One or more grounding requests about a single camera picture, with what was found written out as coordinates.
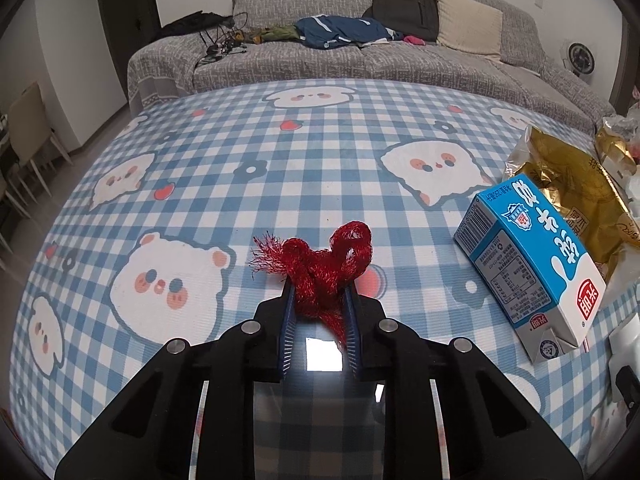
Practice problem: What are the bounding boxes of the red mesh net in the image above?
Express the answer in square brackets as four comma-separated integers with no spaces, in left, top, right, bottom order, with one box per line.
[248,221,373,348]

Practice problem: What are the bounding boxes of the dark door frame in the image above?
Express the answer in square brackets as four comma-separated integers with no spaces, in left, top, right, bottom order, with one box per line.
[97,0,162,106]

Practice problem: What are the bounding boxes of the white box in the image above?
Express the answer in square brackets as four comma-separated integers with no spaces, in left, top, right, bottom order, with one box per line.
[607,312,640,406]

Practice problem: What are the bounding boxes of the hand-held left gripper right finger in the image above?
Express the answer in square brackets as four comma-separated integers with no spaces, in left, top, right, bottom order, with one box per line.
[344,280,586,480]

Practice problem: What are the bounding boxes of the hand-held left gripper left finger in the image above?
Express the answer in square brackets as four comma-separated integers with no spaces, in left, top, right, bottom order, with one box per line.
[54,280,301,480]

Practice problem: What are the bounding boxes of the olive green cloth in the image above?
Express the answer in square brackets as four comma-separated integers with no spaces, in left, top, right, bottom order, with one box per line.
[247,25,301,45]

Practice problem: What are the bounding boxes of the blue jacket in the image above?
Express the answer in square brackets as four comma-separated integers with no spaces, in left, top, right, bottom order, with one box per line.
[295,15,406,51]

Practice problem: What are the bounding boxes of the small round fan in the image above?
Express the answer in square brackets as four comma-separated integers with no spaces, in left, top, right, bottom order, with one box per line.
[560,41,598,78]

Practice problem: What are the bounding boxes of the blue checked printed tablecloth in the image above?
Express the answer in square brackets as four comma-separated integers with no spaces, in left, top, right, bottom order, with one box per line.
[7,79,640,480]

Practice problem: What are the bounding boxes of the beige chair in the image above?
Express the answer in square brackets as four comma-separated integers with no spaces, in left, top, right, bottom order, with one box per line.
[9,81,75,201]

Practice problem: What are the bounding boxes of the grey patterned sofa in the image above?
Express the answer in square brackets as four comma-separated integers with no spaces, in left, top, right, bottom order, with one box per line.
[126,0,617,133]

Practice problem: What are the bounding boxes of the gold snack bag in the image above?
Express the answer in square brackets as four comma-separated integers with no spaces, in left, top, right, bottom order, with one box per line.
[504,125,640,281]

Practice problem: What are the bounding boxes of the black backpack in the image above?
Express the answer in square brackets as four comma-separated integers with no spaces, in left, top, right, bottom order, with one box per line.
[361,0,441,43]

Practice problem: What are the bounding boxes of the black cables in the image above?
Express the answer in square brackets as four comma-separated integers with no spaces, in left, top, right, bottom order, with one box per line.
[197,12,251,66]

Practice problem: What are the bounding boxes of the cream pillow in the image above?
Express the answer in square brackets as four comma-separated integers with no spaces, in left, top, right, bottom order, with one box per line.
[432,0,503,58]

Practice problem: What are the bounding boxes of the gold foil wrapper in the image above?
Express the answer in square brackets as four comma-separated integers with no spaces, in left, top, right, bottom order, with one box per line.
[595,112,640,181]

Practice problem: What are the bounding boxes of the black cloth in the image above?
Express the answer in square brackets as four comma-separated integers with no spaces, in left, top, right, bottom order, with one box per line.
[159,10,236,38]

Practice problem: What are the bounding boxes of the blue milk carton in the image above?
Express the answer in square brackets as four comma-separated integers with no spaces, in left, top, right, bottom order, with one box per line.
[453,172,607,365]

